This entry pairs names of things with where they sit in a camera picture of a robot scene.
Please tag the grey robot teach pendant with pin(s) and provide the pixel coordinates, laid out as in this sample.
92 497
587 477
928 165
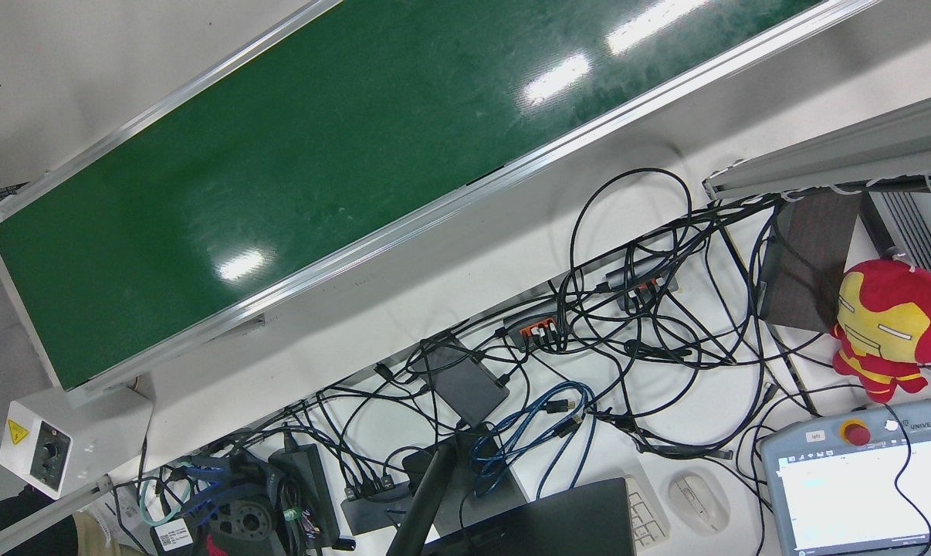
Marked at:
859 494

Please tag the green conveyor belt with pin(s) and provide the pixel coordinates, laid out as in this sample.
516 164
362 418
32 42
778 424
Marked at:
319 170

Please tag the black monitor pole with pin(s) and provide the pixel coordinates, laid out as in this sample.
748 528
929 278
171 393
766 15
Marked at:
427 502

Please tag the black power brick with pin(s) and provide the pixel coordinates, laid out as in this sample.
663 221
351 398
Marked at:
303 483

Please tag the white conveyor control box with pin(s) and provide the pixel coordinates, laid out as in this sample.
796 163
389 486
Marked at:
87 432

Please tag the black fabric object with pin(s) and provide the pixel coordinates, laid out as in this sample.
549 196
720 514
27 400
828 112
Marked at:
18 525

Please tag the white computer mouse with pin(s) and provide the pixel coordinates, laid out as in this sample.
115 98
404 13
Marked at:
697 502

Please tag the dark grey power adapter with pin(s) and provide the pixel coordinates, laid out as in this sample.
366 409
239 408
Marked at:
465 382

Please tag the red yellow plush toy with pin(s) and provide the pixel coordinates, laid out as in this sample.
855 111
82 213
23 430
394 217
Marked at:
890 324

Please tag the white keyboard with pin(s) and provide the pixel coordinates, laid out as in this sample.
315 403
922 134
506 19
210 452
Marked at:
647 517

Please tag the black round device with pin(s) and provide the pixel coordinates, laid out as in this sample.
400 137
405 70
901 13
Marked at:
242 525

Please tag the grey ribbed metal box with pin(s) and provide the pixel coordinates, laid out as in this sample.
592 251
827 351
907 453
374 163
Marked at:
921 224

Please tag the aluminium frame profile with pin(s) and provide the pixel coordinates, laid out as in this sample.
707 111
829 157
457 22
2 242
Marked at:
844 150

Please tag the white label tag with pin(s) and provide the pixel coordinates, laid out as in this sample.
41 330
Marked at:
174 534

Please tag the black docking station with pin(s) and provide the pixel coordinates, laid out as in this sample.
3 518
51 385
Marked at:
369 510

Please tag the black laptop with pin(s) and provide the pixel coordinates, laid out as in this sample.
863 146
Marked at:
558 521

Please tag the dark brown box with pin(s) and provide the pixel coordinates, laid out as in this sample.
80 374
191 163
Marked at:
809 270

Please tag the usb hub with orange ports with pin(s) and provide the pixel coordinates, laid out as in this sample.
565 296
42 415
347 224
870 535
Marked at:
643 272
531 318

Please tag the grey monitor base plate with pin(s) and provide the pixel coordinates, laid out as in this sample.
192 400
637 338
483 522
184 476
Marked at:
504 494

